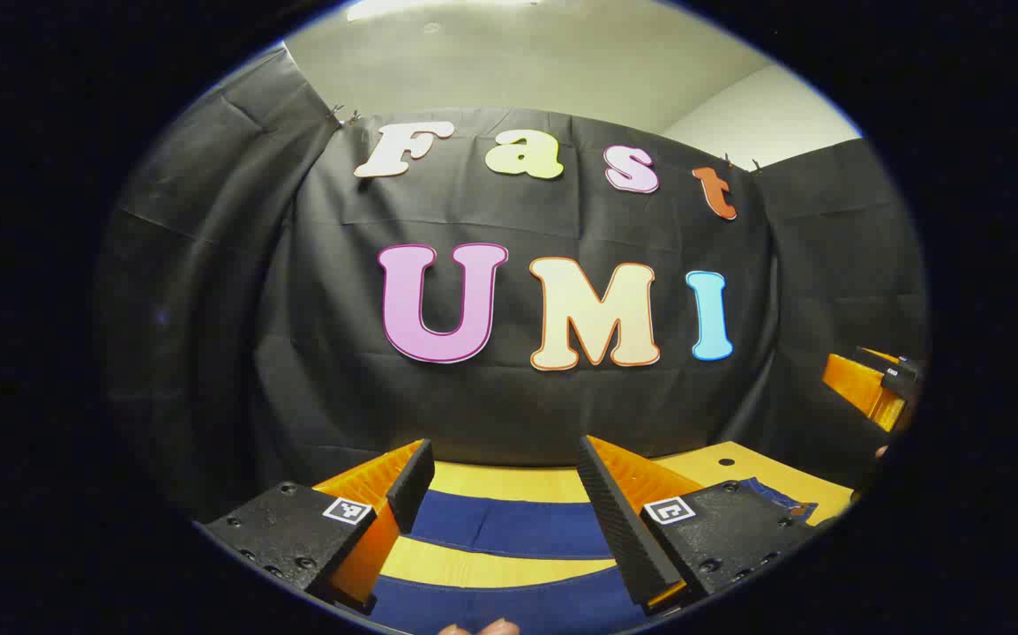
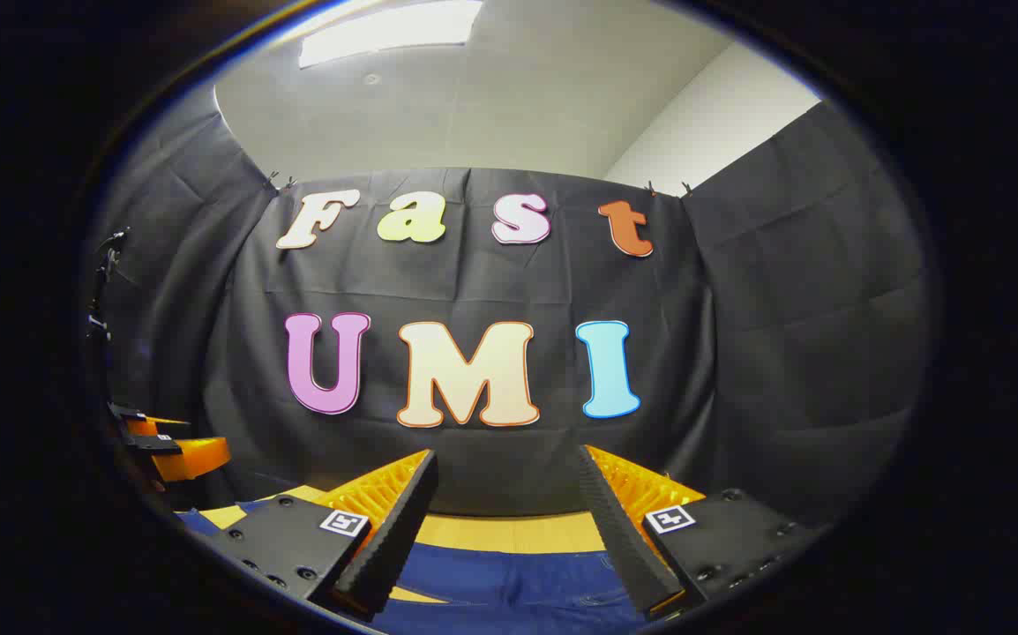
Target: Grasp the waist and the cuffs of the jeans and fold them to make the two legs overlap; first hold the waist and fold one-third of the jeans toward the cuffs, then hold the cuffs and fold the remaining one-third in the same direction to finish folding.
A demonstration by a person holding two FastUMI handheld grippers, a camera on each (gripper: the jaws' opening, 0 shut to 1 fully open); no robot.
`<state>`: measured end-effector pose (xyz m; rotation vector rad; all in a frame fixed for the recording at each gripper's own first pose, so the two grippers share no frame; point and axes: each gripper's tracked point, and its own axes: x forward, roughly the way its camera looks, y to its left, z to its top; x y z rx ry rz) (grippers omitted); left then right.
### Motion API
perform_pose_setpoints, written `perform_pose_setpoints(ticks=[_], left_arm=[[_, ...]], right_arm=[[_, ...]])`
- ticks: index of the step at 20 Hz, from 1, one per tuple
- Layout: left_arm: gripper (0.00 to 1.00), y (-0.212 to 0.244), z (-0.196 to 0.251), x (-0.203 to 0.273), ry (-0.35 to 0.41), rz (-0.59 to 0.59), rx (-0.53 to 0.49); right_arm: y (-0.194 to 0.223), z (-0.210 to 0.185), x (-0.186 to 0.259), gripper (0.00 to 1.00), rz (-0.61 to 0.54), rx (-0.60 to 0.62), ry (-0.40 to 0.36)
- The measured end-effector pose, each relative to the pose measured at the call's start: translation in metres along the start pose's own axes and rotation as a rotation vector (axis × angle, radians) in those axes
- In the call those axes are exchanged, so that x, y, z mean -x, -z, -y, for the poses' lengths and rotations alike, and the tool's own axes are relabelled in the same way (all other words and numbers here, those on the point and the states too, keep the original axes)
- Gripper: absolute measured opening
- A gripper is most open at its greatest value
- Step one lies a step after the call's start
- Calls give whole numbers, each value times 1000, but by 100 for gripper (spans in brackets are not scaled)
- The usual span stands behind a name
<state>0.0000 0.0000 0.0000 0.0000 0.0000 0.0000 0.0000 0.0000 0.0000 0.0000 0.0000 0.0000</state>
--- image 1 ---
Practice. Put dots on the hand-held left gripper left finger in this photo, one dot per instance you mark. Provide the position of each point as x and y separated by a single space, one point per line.
412 487

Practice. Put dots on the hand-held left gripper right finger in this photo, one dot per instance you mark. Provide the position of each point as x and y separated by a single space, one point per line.
615 520

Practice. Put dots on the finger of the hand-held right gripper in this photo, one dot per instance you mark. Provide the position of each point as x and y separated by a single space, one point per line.
862 386

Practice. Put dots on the blue denim jeans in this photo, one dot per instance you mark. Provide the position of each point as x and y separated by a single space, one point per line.
509 525

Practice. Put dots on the black backdrop cloth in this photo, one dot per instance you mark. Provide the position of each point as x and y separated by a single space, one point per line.
509 414

